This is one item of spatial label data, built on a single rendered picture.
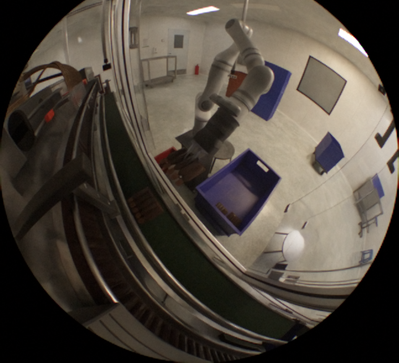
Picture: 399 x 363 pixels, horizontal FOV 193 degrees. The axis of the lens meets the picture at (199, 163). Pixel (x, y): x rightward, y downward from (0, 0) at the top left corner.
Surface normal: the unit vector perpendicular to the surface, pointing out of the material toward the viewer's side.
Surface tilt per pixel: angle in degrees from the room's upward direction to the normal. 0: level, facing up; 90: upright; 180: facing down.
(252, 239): 0
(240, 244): 0
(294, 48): 90
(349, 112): 90
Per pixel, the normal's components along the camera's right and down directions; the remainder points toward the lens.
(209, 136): -0.43, -0.11
